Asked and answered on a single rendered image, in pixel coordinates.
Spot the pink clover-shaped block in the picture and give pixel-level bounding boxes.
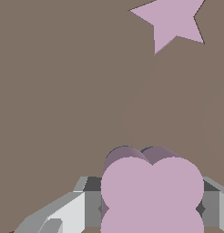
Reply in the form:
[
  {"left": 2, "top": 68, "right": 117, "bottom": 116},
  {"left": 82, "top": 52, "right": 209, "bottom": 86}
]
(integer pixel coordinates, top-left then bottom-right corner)
[{"left": 100, "top": 145, "right": 206, "bottom": 233}]

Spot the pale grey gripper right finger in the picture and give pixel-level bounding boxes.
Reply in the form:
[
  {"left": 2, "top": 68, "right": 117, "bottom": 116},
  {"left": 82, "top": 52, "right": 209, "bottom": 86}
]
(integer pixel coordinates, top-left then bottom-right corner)
[{"left": 195, "top": 176, "right": 224, "bottom": 233}]

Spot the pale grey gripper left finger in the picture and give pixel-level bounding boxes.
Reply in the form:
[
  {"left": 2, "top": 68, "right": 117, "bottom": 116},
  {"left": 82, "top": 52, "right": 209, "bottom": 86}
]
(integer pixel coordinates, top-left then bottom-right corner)
[{"left": 14, "top": 176, "right": 110, "bottom": 233}]

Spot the pink star-shaped block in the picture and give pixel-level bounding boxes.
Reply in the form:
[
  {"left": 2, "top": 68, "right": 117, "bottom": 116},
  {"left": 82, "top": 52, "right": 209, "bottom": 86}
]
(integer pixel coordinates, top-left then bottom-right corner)
[{"left": 128, "top": 0, "right": 207, "bottom": 56}]

